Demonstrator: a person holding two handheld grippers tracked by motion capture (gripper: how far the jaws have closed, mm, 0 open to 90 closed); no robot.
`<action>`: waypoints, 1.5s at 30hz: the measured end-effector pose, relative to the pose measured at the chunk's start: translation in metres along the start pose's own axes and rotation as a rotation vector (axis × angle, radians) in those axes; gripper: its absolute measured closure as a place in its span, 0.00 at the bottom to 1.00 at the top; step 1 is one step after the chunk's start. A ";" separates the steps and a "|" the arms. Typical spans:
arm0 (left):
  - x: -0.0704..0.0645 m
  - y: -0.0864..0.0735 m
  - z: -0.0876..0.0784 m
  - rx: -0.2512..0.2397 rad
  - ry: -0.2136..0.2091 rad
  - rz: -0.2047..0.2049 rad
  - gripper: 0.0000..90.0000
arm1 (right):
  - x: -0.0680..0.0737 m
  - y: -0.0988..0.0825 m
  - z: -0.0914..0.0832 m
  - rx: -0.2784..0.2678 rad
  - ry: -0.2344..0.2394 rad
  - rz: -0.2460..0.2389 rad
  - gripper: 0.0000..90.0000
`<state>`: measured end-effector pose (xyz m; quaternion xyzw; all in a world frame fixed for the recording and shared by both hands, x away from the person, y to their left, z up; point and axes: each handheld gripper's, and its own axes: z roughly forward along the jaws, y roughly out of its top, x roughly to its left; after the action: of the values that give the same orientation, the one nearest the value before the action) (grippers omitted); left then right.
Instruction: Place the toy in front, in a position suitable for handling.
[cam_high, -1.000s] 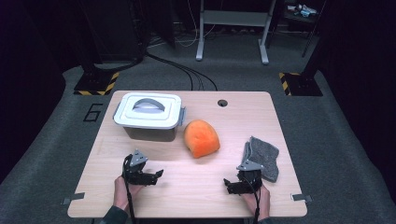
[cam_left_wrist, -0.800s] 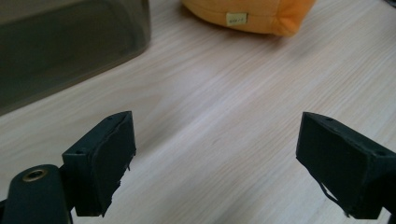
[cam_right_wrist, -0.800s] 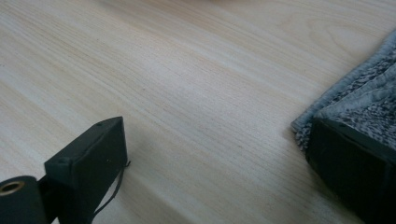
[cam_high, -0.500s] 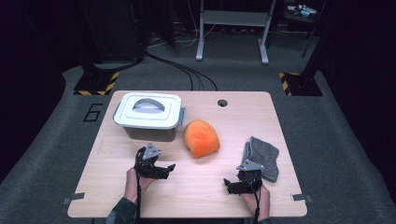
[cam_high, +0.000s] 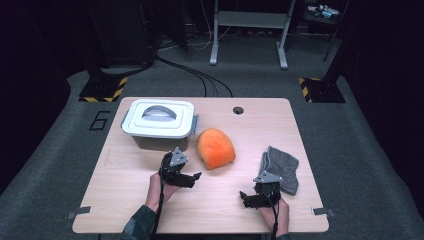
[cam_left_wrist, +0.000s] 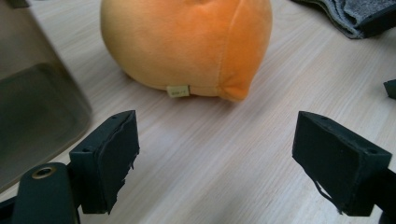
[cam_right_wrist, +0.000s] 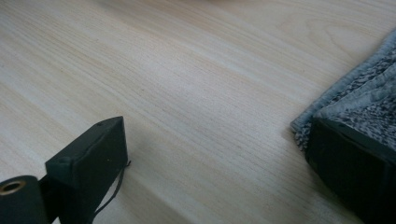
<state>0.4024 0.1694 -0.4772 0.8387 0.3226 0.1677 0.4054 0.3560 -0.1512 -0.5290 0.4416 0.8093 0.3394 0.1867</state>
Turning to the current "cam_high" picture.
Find black stand base hazard stripes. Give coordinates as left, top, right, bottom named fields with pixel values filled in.
left=78, top=76, right=129, bottom=103
left=298, top=77, right=347, bottom=104

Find orange plush toy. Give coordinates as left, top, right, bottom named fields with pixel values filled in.
left=196, top=127, right=237, bottom=170

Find person's right hand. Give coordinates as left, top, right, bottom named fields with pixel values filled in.
left=259, top=198, right=290, bottom=237

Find grey tape strip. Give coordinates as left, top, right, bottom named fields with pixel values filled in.
left=311, top=207, right=335, bottom=218
left=65, top=205, right=92, bottom=220

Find grey cloth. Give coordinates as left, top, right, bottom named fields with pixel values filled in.
left=259, top=145, right=300, bottom=197

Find clear plastic storage box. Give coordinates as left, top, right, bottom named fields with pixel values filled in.
left=131, top=133, right=193, bottom=153

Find white metal desk frame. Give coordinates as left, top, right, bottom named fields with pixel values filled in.
left=209, top=0, right=297, bottom=70

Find hand-held gripper black cable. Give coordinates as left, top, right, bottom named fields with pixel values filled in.
left=263, top=189, right=281, bottom=240
left=151, top=163, right=167, bottom=240

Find black floor cable bundle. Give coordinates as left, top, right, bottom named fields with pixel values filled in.
left=155, top=55, right=234, bottom=98

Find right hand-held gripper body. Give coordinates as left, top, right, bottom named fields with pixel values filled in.
left=253, top=170, right=284, bottom=208

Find right hand-held gripper black cable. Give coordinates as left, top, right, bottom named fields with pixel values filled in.
left=263, top=189, right=281, bottom=240

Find dark curtain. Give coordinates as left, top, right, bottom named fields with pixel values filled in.
left=0, top=0, right=88, bottom=191
left=333, top=0, right=424, bottom=201

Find black cabinet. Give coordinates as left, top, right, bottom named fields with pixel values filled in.
left=84, top=0, right=158, bottom=68

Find white floor cable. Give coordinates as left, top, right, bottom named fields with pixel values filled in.
left=159, top=0, right=232, bottom=52

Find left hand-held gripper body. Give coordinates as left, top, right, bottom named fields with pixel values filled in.
left=159, top=146, right=189, bottom=186

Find blue white small clutter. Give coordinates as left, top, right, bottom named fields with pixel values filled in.
left=306, top=3, right=341, bottom=20

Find black shelf stand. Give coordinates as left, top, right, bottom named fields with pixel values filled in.
left=299, top=0, right=351, bottom=63

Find white lid with grey handle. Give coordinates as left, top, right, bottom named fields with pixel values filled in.
left=120, top=98, right=200, bottom=140

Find person's left hand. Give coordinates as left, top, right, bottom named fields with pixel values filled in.
left=145, top=173, right=183, bottom=213

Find left hand-held gripper black cable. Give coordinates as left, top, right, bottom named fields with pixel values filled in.
left=151, top=163, right=167, bottom=240

